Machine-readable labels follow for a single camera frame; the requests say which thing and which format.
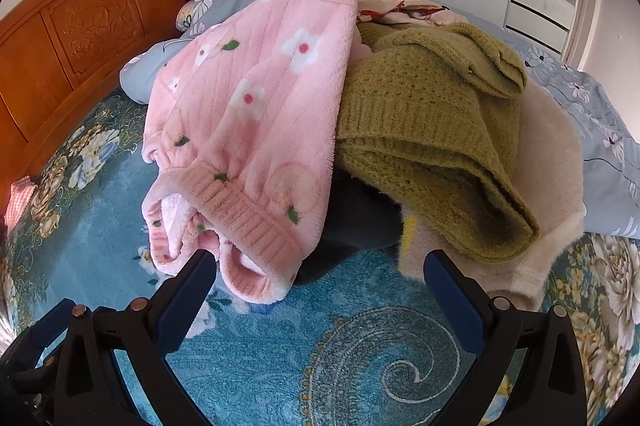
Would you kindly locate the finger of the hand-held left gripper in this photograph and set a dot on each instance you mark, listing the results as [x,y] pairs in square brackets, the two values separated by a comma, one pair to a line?
[47,328]

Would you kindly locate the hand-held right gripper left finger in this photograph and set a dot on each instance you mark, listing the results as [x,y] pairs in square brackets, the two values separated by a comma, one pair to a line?
[182,301]

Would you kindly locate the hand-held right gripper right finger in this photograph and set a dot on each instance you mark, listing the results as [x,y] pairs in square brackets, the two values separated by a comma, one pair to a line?
[457,306]

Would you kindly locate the pink floral fleece pajama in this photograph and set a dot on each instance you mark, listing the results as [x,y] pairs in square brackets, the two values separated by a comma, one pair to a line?
[250,105]

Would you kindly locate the blue floral plush blanket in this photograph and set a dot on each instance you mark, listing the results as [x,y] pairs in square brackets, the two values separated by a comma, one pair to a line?
[300,356]

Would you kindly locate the pink and white striped cloth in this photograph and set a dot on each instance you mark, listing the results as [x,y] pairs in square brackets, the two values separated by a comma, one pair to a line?
[20,201]

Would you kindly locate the dark navy garment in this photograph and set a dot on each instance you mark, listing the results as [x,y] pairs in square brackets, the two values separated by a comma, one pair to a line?
[360,216]

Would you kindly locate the cream fuzzy garment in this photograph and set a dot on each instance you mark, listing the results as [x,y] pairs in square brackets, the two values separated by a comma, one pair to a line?
[545,186]

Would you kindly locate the olive green knit sweater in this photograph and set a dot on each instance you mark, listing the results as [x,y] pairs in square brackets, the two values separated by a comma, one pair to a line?
[415,105]

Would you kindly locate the grey floral duvet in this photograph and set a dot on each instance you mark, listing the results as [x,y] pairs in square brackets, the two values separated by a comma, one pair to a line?
[600,155]

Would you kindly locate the carved wooden headboard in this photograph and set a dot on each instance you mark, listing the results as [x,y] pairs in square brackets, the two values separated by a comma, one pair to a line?
[75,30]

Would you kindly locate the red and cream floral cloth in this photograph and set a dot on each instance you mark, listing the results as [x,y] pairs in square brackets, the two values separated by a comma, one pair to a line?
[400,8]

